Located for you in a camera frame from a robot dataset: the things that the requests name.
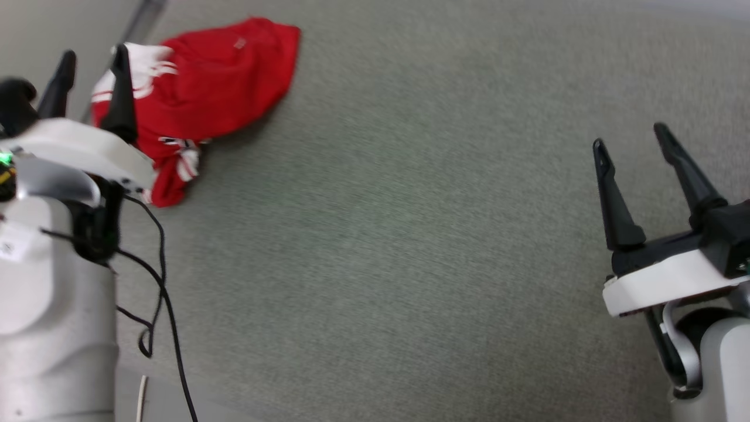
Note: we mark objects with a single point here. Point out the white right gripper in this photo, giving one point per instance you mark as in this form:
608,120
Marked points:
656,284

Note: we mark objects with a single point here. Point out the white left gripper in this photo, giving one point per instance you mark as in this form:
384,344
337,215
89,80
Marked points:
76,143

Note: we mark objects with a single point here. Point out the red basketball jersey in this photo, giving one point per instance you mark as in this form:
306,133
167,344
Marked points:
217,82

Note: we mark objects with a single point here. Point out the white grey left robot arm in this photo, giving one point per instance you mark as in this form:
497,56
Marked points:
53,305

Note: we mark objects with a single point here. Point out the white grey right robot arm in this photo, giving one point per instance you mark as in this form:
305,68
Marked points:
723,363

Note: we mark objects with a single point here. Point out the thin white strip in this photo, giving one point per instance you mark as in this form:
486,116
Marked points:
141,398

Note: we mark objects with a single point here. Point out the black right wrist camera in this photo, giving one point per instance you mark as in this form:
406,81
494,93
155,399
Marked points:
726,234

